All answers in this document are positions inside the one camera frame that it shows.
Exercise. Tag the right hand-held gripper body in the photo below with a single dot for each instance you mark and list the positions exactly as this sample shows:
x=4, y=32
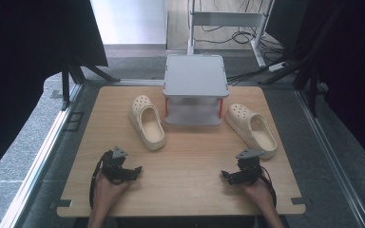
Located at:
x=249, y=164

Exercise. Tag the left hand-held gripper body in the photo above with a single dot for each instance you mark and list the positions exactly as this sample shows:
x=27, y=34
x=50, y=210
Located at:
x=113, y=163

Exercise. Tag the person's left hand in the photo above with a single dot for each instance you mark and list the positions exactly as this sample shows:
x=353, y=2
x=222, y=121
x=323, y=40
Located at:
x=109, y=189

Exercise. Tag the person's right hand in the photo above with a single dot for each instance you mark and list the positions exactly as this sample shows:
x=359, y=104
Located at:
x=257, y=191

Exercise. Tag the cream clog shoe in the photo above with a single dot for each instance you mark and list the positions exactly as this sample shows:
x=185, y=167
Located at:
x=252, y=129
x=147, y=123

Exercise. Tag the black tripod stand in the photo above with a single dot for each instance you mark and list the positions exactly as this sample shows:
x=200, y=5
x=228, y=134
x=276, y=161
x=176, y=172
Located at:
x=301, y=72
x=76, y=76

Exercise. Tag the grey two-tier shoe rack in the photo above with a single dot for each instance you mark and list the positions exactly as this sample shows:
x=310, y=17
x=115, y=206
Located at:
x=195, y=85

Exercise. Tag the white power strip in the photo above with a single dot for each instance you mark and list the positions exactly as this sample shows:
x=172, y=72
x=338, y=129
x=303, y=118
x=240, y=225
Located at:
x=277, y=66

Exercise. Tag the black curtain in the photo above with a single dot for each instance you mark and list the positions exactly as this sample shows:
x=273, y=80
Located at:
x=355, y=79
x=22, y=79

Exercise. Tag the white metal stand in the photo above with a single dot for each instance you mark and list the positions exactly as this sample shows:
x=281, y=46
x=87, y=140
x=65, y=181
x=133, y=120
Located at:
x=227, y=22

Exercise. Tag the aluminium frame rail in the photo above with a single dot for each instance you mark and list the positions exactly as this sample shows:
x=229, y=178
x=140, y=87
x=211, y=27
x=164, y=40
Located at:
x=34, y=161
x=336, y=158

